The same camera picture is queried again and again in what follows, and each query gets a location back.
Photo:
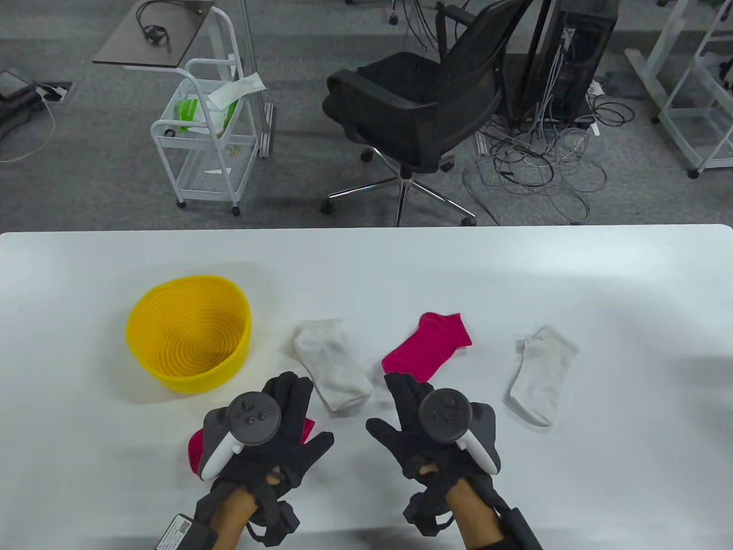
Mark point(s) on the grey white right hand controller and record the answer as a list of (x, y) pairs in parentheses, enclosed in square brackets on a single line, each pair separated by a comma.
[(446, 415)]

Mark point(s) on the dark top side table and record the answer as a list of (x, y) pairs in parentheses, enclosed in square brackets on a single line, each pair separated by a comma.
[(129, 48)]

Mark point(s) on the black device on floor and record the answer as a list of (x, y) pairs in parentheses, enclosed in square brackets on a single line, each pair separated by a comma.
[(11, 83)]

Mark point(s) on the black office chair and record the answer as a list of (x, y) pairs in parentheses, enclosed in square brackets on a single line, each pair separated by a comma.
[(401, 109)]

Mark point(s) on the grey metal stand post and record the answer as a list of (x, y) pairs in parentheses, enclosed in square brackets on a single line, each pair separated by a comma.
[(266, 129)]

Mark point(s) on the person's left forearm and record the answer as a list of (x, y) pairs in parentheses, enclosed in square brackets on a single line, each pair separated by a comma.
[(232, 521)]

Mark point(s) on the person's left hand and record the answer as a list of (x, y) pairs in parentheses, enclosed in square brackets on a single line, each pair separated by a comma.
[(289, 441)]

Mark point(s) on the black computer tower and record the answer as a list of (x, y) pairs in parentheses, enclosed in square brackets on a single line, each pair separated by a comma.
[(578, 57)]

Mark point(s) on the floor socket box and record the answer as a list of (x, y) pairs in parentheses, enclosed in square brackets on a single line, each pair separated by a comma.
[(54, 91)]

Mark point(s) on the person's right hand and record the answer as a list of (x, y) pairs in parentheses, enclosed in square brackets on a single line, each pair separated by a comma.
[(409, 435)]

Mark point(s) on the person's right forearm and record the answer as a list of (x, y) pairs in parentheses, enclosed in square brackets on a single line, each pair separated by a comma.
[(475, 515)]

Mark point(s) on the grey white left hand controller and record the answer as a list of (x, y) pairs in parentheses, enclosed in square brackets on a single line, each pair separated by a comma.
[(253, 413)]

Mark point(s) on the black labelled wrist box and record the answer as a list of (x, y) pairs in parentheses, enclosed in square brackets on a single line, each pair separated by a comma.
[(183, 533)]

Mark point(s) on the white desk leg frame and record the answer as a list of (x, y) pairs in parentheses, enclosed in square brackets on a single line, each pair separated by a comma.
[(650, 71)]

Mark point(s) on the yellow ribbed basket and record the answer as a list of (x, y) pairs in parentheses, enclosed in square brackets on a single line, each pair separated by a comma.
[(189, 344)]

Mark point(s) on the green white packet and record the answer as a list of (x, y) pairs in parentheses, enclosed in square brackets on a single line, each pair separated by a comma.
[(186, 112)]

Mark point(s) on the white sock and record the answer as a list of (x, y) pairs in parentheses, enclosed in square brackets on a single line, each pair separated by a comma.
[(541, 372), (332, 366)]

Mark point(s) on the black plain wrist box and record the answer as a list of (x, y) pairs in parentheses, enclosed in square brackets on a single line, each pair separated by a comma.
[(518, 530)]

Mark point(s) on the white power strip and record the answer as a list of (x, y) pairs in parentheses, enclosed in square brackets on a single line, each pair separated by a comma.
[(595, 89)]

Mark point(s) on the grey white hand controller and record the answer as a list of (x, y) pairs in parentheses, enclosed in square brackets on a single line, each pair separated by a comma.
[(446, 415), (253, 413)]

